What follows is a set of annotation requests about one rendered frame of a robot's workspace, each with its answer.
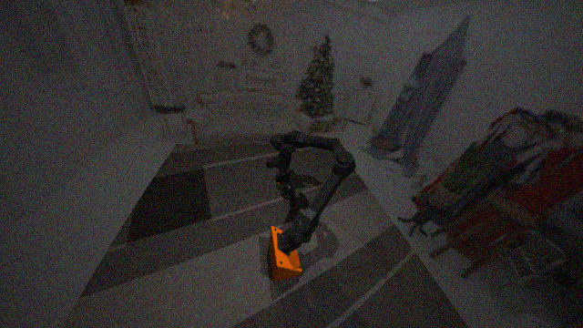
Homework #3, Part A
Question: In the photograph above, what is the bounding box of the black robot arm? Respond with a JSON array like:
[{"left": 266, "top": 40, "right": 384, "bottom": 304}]
[{"left": 270, "top": 130, "right": 356, "bottom": 256}]

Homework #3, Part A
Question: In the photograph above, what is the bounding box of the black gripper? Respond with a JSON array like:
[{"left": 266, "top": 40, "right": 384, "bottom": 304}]
[{"left": 275, "top": 156, "right": 291, "bottom": 184}]

